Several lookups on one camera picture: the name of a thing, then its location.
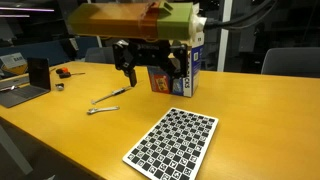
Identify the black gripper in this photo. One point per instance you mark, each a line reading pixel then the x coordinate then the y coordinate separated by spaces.
pixel 150 53

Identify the blue cardboard snack box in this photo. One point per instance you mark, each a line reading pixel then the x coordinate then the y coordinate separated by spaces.
pixel 189 81

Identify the white yellow sign box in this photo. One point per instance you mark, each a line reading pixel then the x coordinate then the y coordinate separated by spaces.
pixel 12 61

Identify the grey office chair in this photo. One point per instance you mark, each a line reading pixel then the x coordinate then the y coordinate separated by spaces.
pixel 100 55
pixel 293 63

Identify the metal caliper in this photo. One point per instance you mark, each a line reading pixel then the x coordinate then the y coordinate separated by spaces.
pixel 110 95

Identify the silver adjustable wrench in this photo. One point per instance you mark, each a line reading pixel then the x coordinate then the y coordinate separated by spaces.
pixel 101 109

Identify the white window pillar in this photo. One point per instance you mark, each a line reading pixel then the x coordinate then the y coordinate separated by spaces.
pixel 224 40

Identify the checkered calibration board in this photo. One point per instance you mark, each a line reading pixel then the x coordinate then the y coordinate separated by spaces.
pixel 173 143

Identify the small round metal object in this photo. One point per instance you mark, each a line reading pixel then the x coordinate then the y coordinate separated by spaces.
pixel 59 87

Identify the blue partition bench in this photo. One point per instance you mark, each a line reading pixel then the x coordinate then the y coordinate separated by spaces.
pixel 40 51

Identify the grey open laptop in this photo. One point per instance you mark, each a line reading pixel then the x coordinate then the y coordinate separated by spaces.
pixel 23 91

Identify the grey flat device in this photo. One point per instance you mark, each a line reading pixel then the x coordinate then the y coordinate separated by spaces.
pixel 13 81

